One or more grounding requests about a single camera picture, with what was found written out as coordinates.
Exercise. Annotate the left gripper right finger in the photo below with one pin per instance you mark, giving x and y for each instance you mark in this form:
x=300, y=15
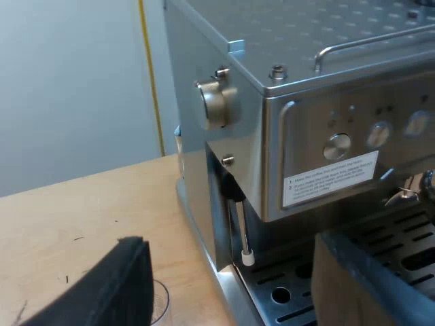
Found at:
x=350, y=292

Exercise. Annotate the steel espresso machine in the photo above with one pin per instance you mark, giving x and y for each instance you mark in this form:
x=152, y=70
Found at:
x=299, y=102

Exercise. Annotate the clear measuring glass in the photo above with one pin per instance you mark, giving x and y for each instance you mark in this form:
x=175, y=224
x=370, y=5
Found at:
x=161, y=305

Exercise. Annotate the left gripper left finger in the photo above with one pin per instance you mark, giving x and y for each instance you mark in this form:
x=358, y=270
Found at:
x=112, y=292

